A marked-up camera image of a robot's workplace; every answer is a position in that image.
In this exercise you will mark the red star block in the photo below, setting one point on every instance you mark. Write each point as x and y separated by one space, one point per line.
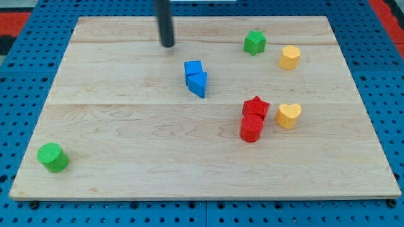
256 106

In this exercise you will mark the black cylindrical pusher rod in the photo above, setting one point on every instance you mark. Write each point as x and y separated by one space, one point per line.
163 13

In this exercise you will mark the blue cube block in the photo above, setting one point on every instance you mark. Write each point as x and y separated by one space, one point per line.
192 68

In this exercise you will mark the blue triangular prism block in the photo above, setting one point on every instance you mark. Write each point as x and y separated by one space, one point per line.
197 84

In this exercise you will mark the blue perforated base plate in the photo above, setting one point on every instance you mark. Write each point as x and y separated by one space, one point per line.
31 64

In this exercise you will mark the red cylinder block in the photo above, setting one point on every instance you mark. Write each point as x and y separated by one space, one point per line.
251 128

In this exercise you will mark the wooden board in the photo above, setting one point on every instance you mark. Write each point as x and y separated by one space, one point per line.
120 109

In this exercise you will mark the green cylinder block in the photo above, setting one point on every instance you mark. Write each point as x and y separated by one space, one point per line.
53 157

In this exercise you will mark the yellow hexagon block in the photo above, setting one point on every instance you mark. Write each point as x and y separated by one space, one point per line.
289 57

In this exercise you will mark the green star block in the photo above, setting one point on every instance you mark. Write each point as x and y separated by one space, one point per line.
254 42

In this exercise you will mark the yellow heart block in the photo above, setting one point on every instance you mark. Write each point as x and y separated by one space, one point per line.
288 115

